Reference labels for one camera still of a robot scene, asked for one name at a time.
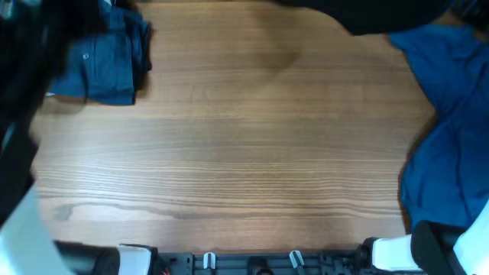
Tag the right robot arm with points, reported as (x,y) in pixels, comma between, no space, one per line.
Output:
(447,238)

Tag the blue t-shirt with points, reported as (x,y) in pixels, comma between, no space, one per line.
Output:
(446,178)

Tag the black t-shirt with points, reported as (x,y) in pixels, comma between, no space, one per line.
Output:
(360,17)

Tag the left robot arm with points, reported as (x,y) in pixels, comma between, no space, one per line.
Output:
(36,37)

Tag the folded dark blue shirt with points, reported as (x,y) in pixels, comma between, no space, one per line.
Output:
(110,67)

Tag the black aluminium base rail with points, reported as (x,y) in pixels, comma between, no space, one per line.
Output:
(290,263)

